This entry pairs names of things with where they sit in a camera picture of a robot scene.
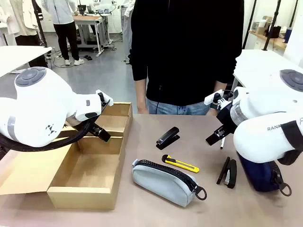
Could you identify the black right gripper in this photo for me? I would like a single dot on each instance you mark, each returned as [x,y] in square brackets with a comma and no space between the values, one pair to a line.
[226,118]

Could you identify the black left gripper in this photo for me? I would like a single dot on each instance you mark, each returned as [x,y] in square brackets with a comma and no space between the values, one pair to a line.
[95,125]

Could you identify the white marker pen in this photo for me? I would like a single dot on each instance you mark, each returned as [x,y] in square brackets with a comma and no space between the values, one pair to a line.
[222,143]

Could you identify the yellow utility knife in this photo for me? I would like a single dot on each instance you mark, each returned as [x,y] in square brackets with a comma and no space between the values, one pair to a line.
[181,163]

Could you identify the black stapler with silver label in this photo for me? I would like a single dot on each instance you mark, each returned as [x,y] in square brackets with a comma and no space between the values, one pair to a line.
[168,137]

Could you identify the navy blue pencil case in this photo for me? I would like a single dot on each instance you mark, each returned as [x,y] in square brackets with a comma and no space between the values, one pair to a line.
[259,176]

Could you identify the grey zippered pencil case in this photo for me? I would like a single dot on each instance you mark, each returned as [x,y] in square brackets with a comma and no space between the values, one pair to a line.
[163,180]

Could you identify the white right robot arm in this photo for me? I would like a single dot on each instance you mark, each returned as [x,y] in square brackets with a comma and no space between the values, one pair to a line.
[265,127]

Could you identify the person's right forearm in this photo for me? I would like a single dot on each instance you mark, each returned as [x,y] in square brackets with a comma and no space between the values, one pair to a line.
[140,94]

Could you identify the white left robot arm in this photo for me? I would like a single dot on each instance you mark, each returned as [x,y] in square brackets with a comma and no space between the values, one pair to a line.
[40,106]

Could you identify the person's left forearm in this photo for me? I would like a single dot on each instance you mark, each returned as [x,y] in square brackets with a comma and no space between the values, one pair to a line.
[219,86]

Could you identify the open brown cardboard box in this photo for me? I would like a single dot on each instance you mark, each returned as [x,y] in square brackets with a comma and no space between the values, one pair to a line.
[90,165]

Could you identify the person's right hand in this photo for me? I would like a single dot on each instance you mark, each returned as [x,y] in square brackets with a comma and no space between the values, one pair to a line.
[142,110]

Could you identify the black stapler lying sideways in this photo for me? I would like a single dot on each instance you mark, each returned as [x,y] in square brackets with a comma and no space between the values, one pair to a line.
[228,173]

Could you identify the person's blue jeans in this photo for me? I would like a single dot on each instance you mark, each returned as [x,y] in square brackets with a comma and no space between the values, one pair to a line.
[175,109]

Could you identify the pair of black slippers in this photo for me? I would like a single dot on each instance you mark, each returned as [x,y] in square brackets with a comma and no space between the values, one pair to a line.
[88,57]

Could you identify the white angular table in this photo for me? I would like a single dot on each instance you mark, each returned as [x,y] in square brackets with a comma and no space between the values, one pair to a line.
[258,63]

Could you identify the person's black sweater torso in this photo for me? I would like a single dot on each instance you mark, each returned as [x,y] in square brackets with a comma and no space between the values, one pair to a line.
[184,47]

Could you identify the bystander in grey trousers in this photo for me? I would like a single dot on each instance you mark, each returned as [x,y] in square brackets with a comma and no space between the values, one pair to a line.
[126,28]

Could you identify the background workbench with wooden top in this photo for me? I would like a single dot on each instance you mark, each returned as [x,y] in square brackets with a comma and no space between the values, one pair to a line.
[91,26]

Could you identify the white table with rounded corner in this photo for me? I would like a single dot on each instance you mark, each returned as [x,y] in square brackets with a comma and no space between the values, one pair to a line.
[21,58]

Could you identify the wooden shelf counter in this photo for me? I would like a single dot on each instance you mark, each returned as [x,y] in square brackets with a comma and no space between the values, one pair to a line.
[268,37]

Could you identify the bystander in white jacket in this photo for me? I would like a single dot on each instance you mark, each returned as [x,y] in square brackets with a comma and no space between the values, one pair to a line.
[64,28]

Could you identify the black bag on shelf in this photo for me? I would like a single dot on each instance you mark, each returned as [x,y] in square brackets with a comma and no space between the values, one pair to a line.
[275,32]

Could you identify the black tripod stand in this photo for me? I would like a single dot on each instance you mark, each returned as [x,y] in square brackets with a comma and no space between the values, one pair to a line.
[272,26]

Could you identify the dark blue bottle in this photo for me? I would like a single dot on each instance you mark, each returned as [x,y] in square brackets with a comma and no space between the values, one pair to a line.
[288,35]

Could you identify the black tripod pole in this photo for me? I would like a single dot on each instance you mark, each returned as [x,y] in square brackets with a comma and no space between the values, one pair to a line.
[39,21]

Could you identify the bystander in cream coat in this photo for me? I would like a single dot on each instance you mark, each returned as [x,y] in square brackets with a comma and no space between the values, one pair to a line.
[22,21]

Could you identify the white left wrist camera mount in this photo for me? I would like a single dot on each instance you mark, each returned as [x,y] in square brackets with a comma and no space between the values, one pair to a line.
[105,96]

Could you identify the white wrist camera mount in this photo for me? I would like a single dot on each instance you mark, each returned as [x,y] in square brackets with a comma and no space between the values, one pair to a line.
[105,96]
[211,97]

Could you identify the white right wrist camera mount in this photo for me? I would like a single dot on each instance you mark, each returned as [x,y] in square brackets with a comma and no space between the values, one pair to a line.
[211,97]

